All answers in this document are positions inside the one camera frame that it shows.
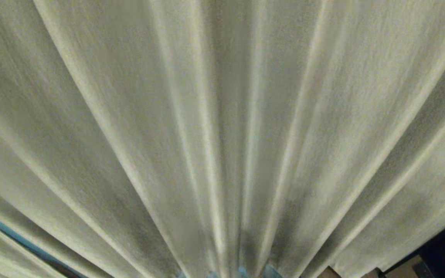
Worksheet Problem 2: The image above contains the black furniture frame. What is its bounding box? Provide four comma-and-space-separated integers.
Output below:
377, 212, 445, 278

